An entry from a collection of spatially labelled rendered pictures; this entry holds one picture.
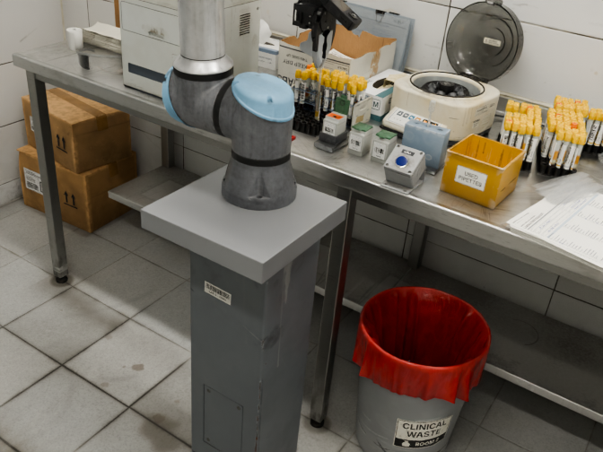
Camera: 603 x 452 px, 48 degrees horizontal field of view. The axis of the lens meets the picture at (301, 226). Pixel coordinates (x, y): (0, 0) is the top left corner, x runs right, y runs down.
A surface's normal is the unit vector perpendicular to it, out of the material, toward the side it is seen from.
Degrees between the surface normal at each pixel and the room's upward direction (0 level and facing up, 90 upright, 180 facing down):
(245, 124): 89
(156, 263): 0
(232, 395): 90
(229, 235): 1
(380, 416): 94
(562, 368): 0
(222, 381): 90
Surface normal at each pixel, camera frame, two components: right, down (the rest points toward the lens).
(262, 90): 0.18, -0.81
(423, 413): -0.02, 0.57
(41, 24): 0.83, 0.34
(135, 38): -0.55, 0.40
